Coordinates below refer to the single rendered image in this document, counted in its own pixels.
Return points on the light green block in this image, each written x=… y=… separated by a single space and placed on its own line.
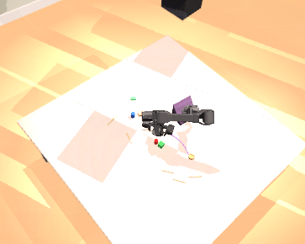
x=161 y=144

